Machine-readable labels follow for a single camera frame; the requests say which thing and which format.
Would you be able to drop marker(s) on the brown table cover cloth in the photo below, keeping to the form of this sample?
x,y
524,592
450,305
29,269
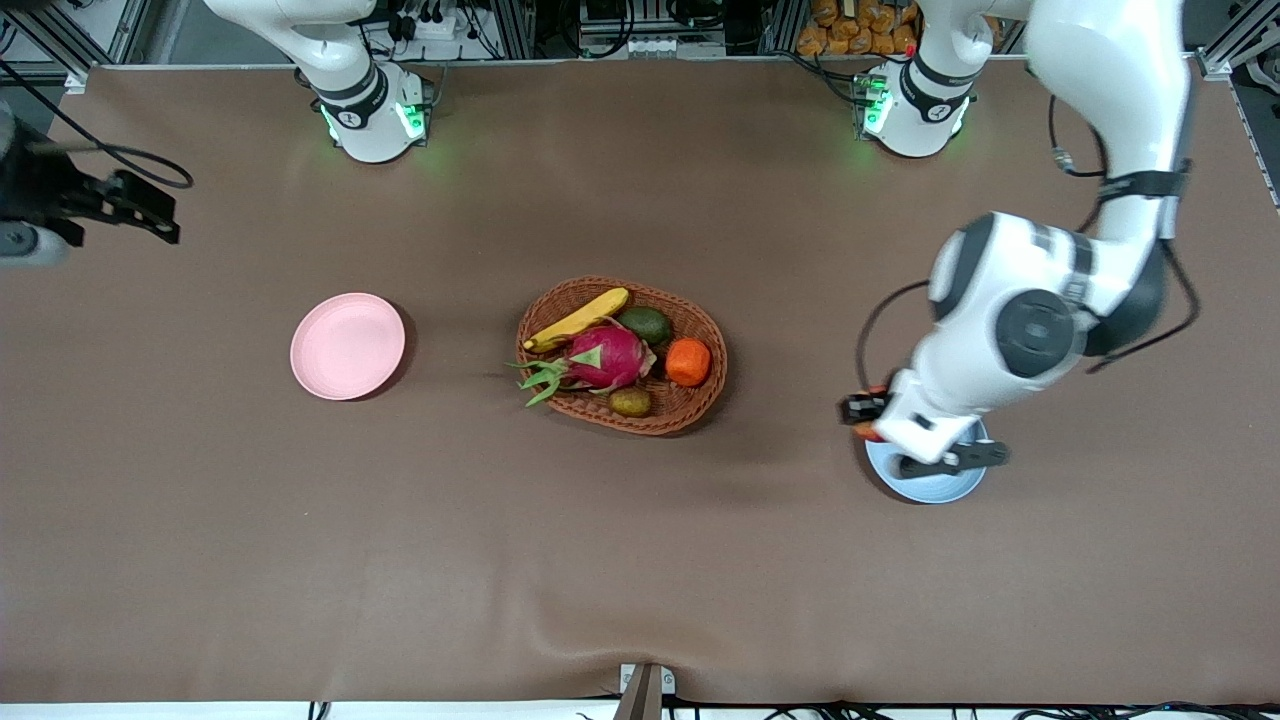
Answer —
x,y
640,560

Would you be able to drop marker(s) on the green avocado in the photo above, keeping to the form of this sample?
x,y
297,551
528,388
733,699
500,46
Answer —
x,y
645,326

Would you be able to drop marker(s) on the red apple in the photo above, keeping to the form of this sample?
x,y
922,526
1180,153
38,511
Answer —
x,y
866,432

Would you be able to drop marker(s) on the pink dragon fruit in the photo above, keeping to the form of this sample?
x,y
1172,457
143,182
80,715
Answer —
x,y
605,357

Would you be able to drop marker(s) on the white power strip black plugs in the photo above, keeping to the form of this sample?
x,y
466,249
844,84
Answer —
x,y
425,25

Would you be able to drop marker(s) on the yellow banana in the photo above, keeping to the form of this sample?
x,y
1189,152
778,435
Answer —
x,y
580,320

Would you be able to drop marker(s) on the aluminium frame post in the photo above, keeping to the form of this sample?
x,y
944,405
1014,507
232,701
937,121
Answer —
x,y
1240,35
60,30

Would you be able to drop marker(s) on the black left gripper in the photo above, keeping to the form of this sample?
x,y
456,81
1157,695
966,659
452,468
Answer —
x,y
862,408

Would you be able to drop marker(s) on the orange fruit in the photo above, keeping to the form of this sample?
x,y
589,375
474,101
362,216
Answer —
x,y
688,362

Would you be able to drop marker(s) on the brown wicker basket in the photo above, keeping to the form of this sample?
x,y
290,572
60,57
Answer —
x,y
690,405

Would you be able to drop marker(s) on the brown kiwi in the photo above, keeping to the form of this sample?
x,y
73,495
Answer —
x,y
630,402

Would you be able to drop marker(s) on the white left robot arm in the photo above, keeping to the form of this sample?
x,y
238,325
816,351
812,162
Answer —
x,y
1100,60

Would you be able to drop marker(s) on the metal table edge bracket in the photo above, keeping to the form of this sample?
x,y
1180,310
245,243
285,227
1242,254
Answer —
x,y
646,690

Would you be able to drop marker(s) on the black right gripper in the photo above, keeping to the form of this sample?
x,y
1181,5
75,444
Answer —
x,y
38,188

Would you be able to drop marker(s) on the light blue round plate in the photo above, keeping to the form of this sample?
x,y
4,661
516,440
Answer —
x,y
930,488

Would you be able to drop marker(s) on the orange toy food pile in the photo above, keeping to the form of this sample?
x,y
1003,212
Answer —
x,y
860,30

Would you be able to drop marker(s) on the pink round plate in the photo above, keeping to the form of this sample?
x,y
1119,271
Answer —
x,y
345,347

